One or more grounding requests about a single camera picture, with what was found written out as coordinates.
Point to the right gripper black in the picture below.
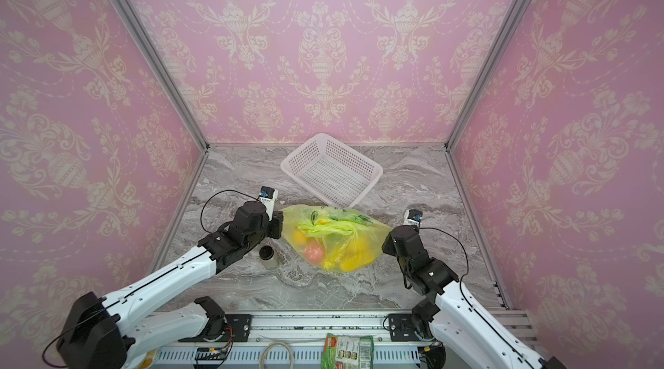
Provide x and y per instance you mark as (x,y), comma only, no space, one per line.
(391,243)

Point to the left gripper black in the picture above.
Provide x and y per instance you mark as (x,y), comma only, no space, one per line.
(277,221)

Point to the yellow plastic bag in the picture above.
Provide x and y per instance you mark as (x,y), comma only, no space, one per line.
(333,239)

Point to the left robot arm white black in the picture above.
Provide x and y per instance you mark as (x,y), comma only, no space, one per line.
(116,329)

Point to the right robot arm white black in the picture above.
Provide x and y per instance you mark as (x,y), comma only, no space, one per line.
(451,315)

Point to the small black lid jar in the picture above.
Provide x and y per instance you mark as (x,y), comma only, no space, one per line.
(268,257)

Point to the white plastic basket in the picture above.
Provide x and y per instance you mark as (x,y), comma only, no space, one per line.
(332,171)

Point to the green snack packet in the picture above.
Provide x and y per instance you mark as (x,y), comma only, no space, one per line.
(347,352)

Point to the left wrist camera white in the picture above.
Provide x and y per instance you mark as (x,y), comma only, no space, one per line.
(268,197)

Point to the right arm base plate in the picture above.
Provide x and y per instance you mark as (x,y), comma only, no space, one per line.
(408,327)

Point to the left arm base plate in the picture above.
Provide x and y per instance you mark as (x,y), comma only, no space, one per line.
(236,327)

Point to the aluminium front rail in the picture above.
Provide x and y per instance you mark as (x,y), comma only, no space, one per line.
(311,325)

